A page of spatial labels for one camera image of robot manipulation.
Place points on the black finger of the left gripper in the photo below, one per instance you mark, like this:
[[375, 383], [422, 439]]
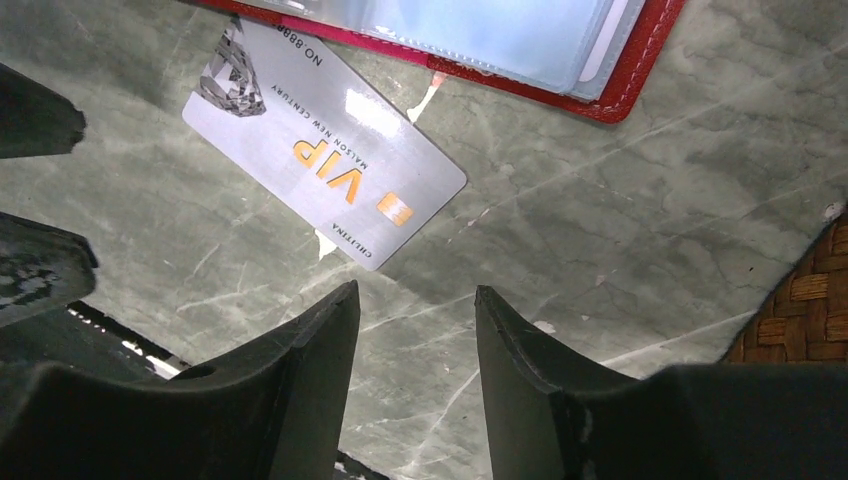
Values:
[[42, 268]]

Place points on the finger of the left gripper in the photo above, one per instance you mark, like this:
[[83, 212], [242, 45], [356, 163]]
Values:
[[35, 120]]

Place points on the red leather card holder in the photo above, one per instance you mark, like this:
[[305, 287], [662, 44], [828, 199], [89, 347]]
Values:
[[590, 58]]

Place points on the brown woven basket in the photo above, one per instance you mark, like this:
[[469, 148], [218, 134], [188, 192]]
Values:
[[804, 319]]

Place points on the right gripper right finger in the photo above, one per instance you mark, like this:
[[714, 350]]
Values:
[[552, 413]]

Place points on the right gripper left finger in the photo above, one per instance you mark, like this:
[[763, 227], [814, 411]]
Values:
[[185, 411]]

